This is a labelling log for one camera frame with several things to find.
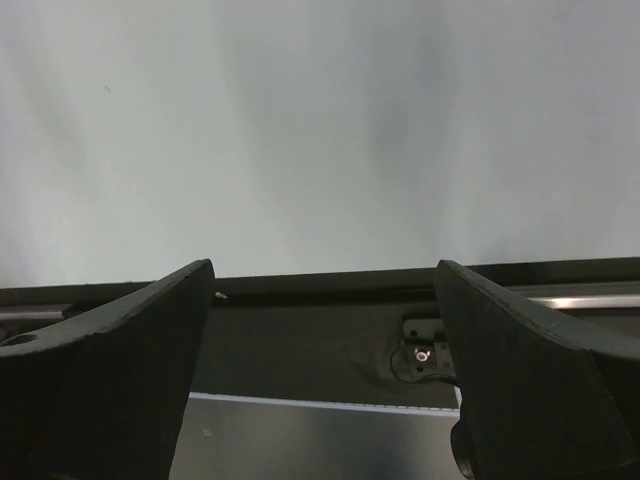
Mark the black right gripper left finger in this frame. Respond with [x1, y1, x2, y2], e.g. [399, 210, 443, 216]
[1, 260, 215, 479]

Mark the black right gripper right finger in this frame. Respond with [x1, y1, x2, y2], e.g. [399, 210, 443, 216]
[434, 260, 639, 479]

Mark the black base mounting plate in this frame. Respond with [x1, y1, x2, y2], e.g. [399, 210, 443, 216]
[1, 257, 639, 409]

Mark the aluminium frame rail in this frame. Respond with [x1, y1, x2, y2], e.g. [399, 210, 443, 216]
[1, 293, 639, 322]

